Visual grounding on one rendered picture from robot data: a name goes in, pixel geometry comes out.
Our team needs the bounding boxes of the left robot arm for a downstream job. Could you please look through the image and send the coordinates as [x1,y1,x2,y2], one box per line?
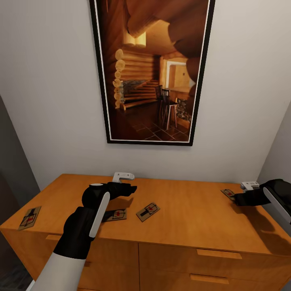
[30,172,137,291]

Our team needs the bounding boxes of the mousetrap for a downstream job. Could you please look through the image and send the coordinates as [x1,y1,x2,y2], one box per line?
[221,189,236,201]
[18,206,41,231]
[136,202,160,222]
[102,209,127,222]

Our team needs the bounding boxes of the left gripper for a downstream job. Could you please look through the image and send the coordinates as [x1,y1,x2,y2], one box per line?
[108,182,137,198]

